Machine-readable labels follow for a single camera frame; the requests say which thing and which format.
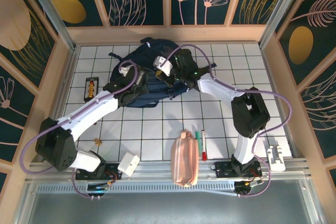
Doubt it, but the navy blue backpack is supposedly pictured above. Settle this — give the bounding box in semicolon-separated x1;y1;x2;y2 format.
103;37;218;109

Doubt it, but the green marker pen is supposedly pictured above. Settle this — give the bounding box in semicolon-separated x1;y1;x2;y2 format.
194;130;202;154

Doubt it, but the red capped marker pen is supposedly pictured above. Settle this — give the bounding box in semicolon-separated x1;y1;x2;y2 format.
201;129;207;161

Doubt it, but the pink pencil case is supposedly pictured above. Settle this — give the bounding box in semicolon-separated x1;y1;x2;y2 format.
170;129;200;187

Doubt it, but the white plastic block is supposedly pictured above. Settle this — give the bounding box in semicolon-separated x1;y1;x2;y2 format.
118;152;141;176

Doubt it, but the grey metal shelf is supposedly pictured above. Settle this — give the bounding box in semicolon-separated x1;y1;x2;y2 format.
14;178;328;224

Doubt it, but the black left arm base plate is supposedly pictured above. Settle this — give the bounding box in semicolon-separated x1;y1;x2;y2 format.
75;163;122;180

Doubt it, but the aluminium frame rail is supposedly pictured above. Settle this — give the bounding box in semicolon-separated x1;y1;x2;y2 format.
26;157;312;183

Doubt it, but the grey slotted cable duct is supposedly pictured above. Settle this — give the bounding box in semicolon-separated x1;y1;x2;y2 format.
36;180;237;196

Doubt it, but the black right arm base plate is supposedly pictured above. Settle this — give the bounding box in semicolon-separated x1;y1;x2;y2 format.
215;159;263;179

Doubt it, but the small circuit board with wires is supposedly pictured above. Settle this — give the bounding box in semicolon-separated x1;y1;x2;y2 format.
88;180;118;193
234;178;265;195

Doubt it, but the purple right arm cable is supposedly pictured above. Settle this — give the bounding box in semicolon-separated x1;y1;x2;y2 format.
162;44;293;198

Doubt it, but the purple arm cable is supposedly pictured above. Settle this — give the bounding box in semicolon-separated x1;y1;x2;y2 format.
20;60;140;199
162;44;293;198

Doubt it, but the aluminium frame post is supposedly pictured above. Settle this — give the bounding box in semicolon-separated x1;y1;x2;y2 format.
20;0;77;51
258;0;309;49

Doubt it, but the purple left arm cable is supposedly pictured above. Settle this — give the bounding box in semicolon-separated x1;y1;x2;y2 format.
20;60;140;199

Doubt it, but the white plastic bracket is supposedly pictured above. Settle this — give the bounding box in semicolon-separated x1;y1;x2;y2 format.
265;144;286;172

